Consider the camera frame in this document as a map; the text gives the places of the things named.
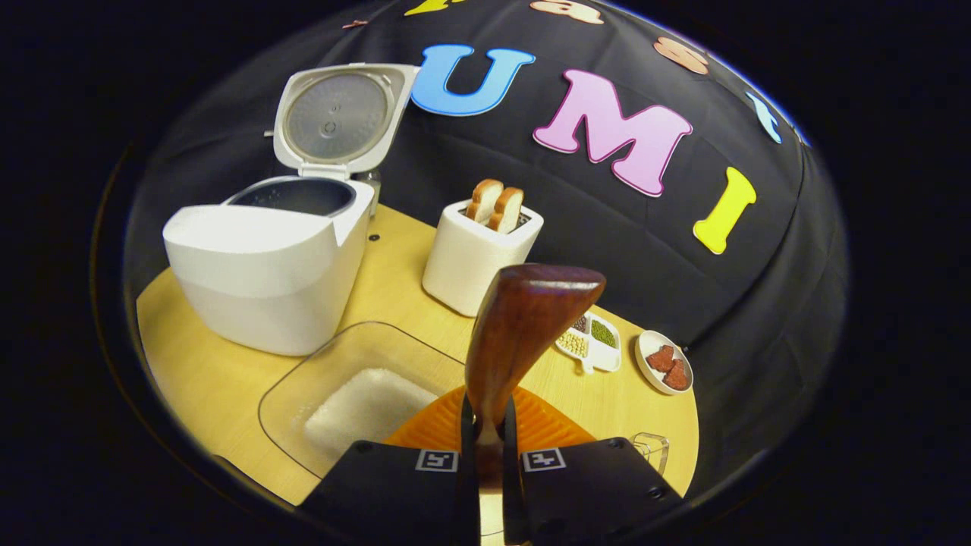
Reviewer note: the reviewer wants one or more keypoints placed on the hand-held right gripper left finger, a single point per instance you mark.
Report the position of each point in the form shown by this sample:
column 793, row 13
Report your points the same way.
column 394, row 493

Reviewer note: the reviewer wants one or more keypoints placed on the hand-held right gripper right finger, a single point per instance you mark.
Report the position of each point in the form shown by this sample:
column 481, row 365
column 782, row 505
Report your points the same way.
column 599, row 493

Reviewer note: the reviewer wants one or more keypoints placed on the clear box of rice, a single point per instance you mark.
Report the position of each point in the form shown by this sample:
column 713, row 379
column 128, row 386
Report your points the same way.
column 364, row 402

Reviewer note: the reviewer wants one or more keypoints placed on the brown wooden spoon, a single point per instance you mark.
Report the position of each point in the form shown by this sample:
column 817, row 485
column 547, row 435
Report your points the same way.
column 523, row 326

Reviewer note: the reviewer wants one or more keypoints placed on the white rice cooker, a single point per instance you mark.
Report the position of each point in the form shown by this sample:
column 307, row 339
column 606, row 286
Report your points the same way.
column 265, row 265

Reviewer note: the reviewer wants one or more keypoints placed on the small white plate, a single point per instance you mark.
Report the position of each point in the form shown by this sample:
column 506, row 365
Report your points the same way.
column 645, row 364

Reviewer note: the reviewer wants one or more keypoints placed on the red meat slice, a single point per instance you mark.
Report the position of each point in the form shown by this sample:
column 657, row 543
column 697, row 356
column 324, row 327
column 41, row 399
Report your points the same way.
column 677, row 375
column 661, row 358

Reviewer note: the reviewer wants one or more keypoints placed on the white divided bean dish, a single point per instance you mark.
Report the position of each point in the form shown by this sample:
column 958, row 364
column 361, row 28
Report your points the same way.
column 599, row 345

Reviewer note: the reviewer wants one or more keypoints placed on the white toaster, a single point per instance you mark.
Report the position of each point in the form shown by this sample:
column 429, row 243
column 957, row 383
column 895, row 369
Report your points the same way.
column 470, row 265

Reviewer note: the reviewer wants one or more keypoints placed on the toasted bread slice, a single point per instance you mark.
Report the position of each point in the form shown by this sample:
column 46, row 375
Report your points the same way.
column 483, row 201
column 506, row 212

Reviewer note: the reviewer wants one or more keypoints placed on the pink cloth clip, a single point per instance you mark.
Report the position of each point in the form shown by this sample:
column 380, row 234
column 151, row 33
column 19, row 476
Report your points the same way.
column 354, row 24

